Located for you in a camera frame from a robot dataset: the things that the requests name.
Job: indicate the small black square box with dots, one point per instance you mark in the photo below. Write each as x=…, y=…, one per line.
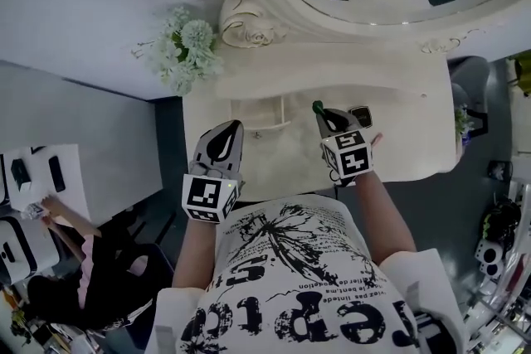
x=360, y=115

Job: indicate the white case with black trim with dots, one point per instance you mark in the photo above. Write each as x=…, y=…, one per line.
x=2, y=178
x=29, y=244

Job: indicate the white dressing table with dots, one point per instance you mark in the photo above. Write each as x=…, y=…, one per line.
x=290, y=161

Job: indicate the person's right forearm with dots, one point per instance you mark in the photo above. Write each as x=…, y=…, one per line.
x=386, y=219

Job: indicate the small green potted plant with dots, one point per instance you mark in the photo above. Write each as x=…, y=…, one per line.
x=464, y=122

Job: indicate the person's left forearm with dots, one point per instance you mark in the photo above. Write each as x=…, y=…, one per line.
x=195, y=253

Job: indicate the yellow-green covered table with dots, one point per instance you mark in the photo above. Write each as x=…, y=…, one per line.
x=522, y=74

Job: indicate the white device with round holes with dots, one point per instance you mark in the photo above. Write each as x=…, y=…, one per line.
x=489, y=257

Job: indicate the black chair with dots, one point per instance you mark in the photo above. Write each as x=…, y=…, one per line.
x=159, y=261

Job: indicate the pink pen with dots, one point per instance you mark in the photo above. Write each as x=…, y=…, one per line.
x=376, y=139

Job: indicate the white sheet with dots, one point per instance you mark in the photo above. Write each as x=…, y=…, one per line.
x=76, y=178

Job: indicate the grey chair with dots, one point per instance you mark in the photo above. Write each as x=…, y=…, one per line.
x=469, y=79

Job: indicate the small black and white device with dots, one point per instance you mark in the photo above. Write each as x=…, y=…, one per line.
x=20, y=174

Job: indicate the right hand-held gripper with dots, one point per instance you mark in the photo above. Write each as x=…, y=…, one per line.
x=348, y=155

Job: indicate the white printed t-shirt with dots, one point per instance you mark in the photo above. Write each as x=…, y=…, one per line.
x=290, y=282

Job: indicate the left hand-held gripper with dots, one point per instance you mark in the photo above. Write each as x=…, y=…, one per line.
x=203, y=195

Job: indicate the black phone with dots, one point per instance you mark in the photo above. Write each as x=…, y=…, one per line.
x=57, y=174

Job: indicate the white flower bouquet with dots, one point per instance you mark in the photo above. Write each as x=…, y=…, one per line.
x=186, y=49

